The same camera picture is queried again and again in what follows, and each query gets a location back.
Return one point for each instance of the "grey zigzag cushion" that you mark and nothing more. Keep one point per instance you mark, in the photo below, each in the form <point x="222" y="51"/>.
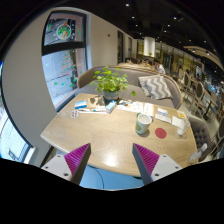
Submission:
<point x="155" y="87"/>

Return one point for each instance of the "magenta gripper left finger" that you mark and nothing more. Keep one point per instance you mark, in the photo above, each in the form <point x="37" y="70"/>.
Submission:
<point x="71" y="166"/>

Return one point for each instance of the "clear plastic water bottle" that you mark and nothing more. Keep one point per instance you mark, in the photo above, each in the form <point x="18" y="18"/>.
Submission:
<point x="198" y="153"/>

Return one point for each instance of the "blue tissue pack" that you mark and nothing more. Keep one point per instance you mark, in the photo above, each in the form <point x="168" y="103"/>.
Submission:
<point x="111" y="106"/>

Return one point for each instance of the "red round coaster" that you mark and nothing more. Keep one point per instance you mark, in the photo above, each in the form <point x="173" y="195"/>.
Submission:
<point x="160" y="133"/>

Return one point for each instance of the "white napkin stack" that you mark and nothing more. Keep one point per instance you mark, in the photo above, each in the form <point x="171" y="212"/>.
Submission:
<point x="162" y="115"/>

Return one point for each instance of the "blue white card box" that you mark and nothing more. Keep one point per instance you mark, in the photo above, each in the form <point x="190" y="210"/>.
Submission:
<point x="80" y="104"/>

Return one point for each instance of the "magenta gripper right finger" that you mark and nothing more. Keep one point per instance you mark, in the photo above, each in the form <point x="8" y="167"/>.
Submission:
<point x="152" y="166"/>

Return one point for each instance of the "dark tufted chair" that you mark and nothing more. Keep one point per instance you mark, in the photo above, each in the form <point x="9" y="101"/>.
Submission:
<point x="201" y="135"/>

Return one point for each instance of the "yellow white card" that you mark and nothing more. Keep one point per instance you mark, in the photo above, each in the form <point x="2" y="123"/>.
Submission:
<point x="181" y="114"/>

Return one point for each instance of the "open menu booklet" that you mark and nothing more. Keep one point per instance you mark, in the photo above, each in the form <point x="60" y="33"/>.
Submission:
<point x="137" y="107"/>

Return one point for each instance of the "clear glass cup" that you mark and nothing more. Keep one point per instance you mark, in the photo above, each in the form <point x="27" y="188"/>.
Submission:
<point x="184" y="125"/>

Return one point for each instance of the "green potted plant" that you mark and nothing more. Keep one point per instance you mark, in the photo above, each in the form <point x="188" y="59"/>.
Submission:
<point x="109" y="83"/>

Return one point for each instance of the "grey curved sofa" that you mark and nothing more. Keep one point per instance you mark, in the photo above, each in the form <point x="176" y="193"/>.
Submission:
<point x="135" y="76"/>

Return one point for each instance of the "white green ceramic mug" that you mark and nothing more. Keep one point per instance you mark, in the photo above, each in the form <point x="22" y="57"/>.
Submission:
<point x="142" y="123"/>

